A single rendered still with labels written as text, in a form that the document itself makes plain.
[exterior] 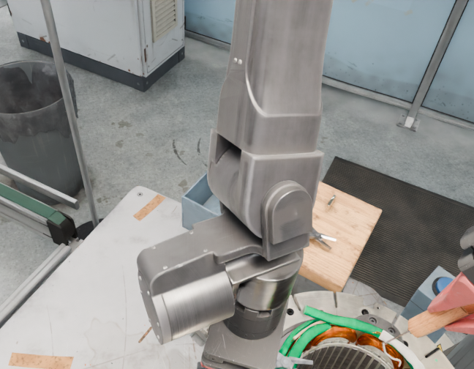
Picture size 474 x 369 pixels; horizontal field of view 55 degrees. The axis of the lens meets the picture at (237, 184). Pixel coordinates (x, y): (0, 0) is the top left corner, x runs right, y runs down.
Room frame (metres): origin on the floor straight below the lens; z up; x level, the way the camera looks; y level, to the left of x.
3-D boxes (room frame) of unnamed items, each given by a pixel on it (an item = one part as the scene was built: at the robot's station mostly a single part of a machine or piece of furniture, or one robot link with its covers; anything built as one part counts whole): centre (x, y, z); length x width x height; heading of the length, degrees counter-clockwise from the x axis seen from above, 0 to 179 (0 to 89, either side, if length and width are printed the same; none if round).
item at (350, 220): (0.51, -0.13, 1.05); 0.20 x 0.19 x 0.02; 63
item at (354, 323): (0.27, -0.17, 1.15); 0.15 x 0.04 x 0.02; 63
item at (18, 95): (1.48, 0.89, 0.39); 0.39 x 0.39 x 0.35
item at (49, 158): (1.48, 0.89, 0.28); 0.38 x 0.37 x 0.56; 158
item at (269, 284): (0.21, -0.02, 1.34); 0.07 x 0.06 x 0.07; 121
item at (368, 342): (0.26, -0.20, 1.12); 0.06 x 0.02 x 0.04; 63
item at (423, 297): (0.42, -0.36, 0.91); 0.07 x 0.07 x 0.25; 48
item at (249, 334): (0.22, -0.03, 1.28); 0.10 x 0.07 x 0.07; 171
